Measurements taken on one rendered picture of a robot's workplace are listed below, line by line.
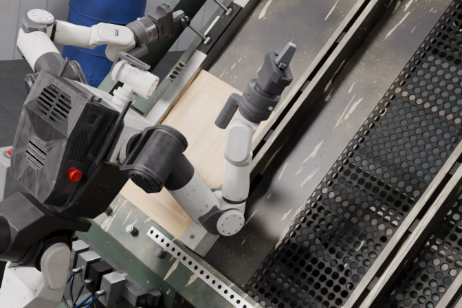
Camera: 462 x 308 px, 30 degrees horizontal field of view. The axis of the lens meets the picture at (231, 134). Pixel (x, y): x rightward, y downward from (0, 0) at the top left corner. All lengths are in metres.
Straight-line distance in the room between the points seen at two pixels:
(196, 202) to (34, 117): 0.46
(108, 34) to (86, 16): 2.94
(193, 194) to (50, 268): 0.43
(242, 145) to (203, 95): 0.66
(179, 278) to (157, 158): 0.55
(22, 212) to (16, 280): 0.24
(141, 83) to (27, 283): 0.62
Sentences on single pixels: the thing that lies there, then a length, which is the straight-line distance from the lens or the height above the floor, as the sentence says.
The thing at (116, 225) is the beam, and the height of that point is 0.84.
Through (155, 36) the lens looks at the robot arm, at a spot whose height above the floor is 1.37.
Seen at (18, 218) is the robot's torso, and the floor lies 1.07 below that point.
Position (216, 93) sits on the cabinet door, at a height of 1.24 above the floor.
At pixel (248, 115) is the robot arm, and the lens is 2.10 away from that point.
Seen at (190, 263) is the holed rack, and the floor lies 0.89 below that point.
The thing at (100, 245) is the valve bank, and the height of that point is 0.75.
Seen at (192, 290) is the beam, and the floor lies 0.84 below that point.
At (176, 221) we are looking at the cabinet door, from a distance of 2.61.
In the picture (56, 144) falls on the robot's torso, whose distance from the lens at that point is 2.10.
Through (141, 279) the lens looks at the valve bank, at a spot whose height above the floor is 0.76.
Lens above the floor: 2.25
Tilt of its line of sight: 24 degrees down
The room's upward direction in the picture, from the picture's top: 14 degrees clockwise
